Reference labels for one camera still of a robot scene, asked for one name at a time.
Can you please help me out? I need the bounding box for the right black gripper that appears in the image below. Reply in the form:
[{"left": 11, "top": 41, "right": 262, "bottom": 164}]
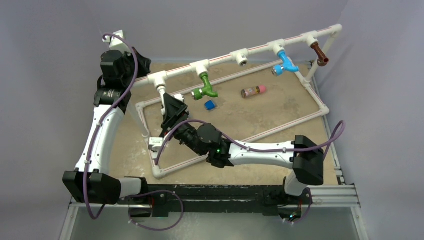
[{"left": 159, "top": 93, "right": 205, "bottom": 156}]

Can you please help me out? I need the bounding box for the white water faucet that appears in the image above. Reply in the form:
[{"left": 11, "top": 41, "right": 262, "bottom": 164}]
[{"left": 156, "top": 85, "right": 185, "bottom": 116}]

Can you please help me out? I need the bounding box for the white pvc pipe frame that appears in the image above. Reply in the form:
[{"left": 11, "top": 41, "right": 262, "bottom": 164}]
[{"left": 127, "top": 23, "right": 343, "bottom": 180}]

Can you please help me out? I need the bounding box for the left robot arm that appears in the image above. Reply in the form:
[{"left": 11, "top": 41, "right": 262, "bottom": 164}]
[{"left": 62, "top": 49, "right": 151, "bottom": 205}]

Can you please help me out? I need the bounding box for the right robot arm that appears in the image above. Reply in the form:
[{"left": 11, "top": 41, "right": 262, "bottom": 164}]
[{"left": 155, "top": 93, "right": 325, "bottom": 204}]

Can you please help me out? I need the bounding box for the green water faucet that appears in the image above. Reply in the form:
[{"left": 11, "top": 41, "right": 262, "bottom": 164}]
[{"left": 191, "top": 72, "right": 219, "bottom": 101}]

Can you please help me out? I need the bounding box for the blue water faucet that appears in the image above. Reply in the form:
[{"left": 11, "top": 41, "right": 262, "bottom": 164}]
[{"left": 271, "top": 50, "right": 299, "bottom": 77}]

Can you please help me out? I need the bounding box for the brown water faucet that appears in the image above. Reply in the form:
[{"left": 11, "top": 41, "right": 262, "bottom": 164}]
[{"left": 310, "top": 41, "right": 330, "bottom": 67}]

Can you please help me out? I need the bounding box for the blue cube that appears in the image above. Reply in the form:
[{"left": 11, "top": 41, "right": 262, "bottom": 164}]
[{"left": 204, "top": 100, "right": 217, "bottom": 111}]

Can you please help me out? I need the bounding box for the pink capped bottle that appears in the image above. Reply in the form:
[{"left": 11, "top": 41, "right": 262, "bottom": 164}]
[{"left": 240, "top": 85, "right": 267, "bottom": 99}]

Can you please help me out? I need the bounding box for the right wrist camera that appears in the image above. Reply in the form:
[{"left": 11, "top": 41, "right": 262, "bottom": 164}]
[{"left": 147, "top": 137, "right": 164, "bottom": 153}]

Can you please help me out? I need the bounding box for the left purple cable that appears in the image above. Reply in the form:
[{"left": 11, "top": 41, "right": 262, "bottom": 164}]
[{"left": 82, "top": 32, "right": 139, "bottom": 220}]

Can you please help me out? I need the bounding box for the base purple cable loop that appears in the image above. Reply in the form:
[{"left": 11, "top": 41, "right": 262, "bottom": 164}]
[{"left": 127, "top": 190, "right": 185, "bottom": 232}]

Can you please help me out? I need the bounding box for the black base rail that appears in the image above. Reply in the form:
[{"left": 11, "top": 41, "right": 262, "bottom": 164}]
[{"left": 117, "top": 184, "right": 313, "bottom": 218}]

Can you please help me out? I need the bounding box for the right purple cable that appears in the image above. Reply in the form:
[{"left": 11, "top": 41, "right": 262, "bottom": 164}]
[{"left": 153, "top": 119, "right": 347, "bottom": 226}]

